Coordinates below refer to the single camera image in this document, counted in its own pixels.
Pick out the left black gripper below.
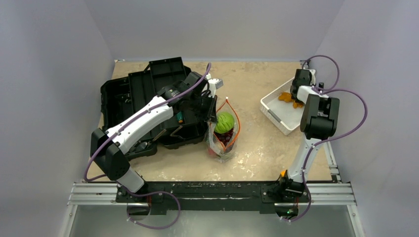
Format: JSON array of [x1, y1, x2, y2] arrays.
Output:
[[189, 92, 217, 123]]

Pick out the green cabbage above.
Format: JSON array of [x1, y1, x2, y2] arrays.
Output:
[[214, 112, 235, 134]]

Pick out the dark red grapes bunch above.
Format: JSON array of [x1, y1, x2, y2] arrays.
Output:
[[215, 129, 234, 146]]

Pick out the clear zip bag orange zipper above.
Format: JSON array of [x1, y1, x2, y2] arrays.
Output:
[[205, 97, 241, 163]]

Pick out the pink peach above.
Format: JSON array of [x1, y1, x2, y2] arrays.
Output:
[[208, 147, 219, 157]]

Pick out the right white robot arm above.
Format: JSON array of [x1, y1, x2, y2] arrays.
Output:
[[277, 69, 340, 201]]

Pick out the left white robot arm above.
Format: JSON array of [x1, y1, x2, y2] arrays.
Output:
[[89, 72, 223, 202]]

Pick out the orange carrot pieces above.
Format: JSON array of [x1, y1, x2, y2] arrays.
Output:
[[278, 92, 304, 109]]

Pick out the white plastic basket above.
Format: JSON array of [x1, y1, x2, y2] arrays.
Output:
[[260, 78, 304, 136]]

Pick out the black toolbox tray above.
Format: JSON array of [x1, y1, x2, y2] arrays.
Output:
[[128, 57, 191, 112]]

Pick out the black plastic toolbox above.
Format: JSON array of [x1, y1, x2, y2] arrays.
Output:
[[100, 75, 208, 160]]

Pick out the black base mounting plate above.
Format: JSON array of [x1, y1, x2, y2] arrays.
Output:
[[116, 181, 311, 218]]

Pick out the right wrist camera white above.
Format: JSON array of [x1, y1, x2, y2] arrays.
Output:
[[308, 69, 316, 85]]

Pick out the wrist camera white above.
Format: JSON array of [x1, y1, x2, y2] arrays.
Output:
[[308, 69, 316, 85], [202, 74, 223, 97]]

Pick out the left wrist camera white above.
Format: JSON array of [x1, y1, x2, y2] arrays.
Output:
[[202, 74, 223, 97]]

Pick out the green handle screwdriver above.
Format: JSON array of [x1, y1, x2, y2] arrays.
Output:
[[176, 112, 184, 124]]

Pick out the aluminium frame rail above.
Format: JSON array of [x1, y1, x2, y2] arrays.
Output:
[[67, 181, 356, 205]]

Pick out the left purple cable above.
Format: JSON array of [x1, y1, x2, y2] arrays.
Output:
[[83, 62, 212, 230]]

